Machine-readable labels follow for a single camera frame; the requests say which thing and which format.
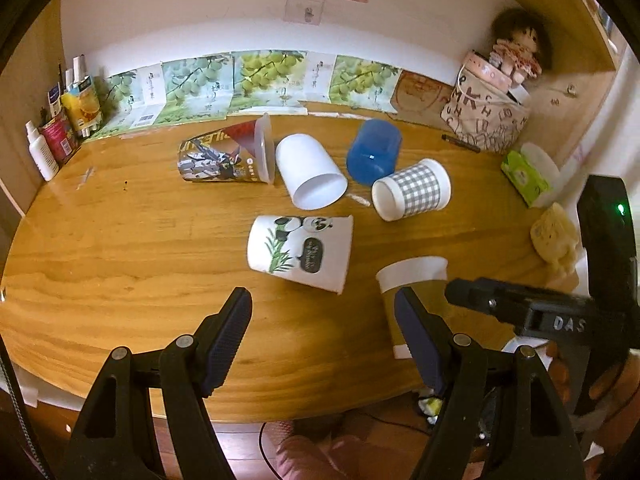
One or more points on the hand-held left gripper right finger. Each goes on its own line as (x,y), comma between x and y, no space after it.
(419,336)

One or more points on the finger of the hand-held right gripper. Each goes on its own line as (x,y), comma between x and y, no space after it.
(480,296)

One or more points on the black pen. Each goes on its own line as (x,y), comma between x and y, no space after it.
(461,143)

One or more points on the white tube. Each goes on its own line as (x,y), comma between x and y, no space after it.
(77,70)

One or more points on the brown haired doll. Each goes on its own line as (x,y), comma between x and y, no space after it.
(517,42)

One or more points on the brown paper cup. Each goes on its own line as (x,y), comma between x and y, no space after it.
(411,272)

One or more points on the person's pink clothed leg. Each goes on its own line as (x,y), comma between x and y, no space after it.
(325,457)

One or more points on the letter print fabric bag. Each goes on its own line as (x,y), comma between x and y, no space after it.
(482,117)

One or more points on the clear wall hook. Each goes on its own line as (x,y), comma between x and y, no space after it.
(304,6)

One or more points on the person's right hand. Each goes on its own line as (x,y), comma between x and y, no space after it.
(616,400)

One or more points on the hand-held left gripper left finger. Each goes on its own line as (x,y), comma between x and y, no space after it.
(226,341)

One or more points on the brown cardboard sheet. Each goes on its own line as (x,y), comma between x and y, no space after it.
(420,95)

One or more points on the white plastic bottle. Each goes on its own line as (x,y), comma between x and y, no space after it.
(42,152)

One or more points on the green fruit printed carton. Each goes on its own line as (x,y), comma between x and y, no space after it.
(132,100)
(195,87)
(265,80)
(360,82)

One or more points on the blue plastic cup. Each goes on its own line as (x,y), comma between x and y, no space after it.
(374,152)

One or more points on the red can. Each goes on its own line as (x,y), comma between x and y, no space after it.
(59,137)

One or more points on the white panda print cup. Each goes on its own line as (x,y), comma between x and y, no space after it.
(300,252)

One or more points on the yellow drink carton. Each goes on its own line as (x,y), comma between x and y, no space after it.
(82,107)

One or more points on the cartoon print paper cup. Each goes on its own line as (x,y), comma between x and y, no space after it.
(220,157)

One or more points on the yellow plush toy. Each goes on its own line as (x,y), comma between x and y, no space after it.
(555,237)

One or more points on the plain white cup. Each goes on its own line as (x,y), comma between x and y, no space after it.
(307,170)

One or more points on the pink round box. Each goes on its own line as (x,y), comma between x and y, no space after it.
(487,67)

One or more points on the grey checked cup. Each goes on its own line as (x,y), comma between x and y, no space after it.
(417,190)

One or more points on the green tissue pack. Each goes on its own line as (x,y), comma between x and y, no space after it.
(525,175)

